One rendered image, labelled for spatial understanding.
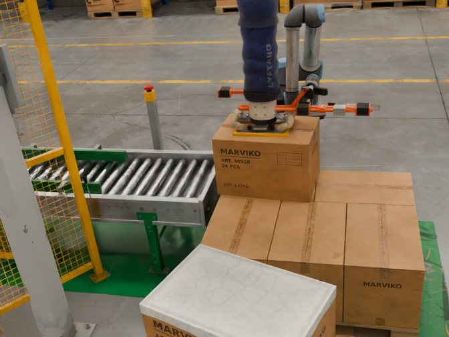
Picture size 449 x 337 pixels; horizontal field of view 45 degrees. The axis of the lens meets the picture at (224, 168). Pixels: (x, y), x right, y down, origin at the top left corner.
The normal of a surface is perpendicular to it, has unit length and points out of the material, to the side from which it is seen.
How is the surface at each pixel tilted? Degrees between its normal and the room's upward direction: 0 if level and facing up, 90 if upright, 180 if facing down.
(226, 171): 90
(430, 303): 0
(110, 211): 90
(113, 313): 0
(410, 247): 0
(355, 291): 90
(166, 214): 90
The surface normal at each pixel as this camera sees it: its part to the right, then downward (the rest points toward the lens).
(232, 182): -0.30, 0.48
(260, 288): -0.09, -0.88
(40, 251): 0.97, 0.02
